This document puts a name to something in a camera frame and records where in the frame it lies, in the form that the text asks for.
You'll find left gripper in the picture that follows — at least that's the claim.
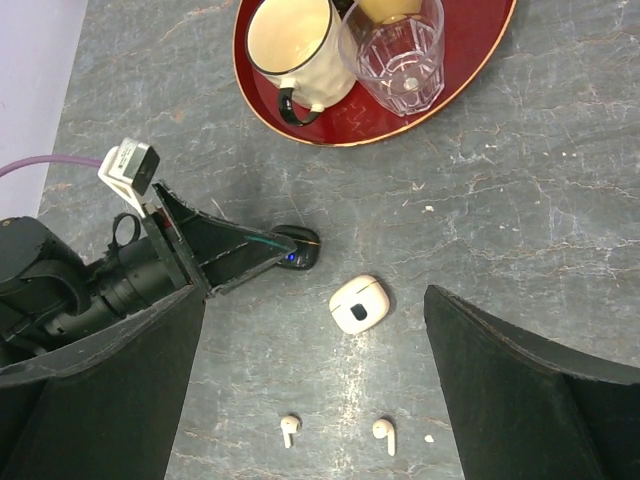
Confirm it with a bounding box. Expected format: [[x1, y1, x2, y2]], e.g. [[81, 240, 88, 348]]
[[139, 181, 296, 300]]

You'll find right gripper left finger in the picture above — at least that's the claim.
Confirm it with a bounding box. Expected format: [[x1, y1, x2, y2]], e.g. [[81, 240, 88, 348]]
[[1, 286, 205, 479]]

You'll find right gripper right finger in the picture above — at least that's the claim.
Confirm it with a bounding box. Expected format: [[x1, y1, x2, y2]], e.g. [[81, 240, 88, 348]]
[[424, 285, 639, 479]]

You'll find black earbud charging case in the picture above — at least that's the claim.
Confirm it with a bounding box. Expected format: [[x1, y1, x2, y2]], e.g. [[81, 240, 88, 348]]
[[272, 225, 321, 271]]

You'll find cream earbud charging case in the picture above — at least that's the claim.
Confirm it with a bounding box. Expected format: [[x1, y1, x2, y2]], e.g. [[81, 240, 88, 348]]
[[329, 275, 390, 335]]

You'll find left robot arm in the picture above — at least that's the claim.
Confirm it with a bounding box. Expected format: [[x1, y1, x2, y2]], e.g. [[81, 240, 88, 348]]
[[1, 181, 296, 367]]

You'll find right cream earbud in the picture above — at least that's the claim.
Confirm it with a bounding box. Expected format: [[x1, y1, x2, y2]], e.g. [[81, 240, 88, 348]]
[[372, 418, 396, 457]]

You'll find cream earbud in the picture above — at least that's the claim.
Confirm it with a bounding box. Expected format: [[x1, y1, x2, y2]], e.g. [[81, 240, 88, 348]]
[[280, 415, 301, 449], [372, 418, 396, 457]]

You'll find left cream earbud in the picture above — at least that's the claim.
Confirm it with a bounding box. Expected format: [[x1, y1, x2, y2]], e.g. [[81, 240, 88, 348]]
[[280, 415, 301, 449]]

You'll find clear glass tumbler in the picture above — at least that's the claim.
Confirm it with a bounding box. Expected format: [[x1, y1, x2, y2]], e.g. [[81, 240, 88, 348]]
[[338, 0, 445, 117]]

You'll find yellow mug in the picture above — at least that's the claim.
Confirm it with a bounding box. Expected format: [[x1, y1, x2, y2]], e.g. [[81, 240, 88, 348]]
[[359, 0, 422, 24]]

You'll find red round tray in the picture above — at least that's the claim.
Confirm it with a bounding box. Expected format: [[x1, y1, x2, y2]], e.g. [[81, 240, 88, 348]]
[[231, 0, 518, 148]]

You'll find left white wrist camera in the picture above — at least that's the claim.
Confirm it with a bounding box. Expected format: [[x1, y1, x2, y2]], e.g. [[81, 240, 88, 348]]
[[98, 137, 160, 218]]

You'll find cream mug black handle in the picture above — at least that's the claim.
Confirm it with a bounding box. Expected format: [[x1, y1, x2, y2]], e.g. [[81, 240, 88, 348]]
[[245, 0, 356, 127]]

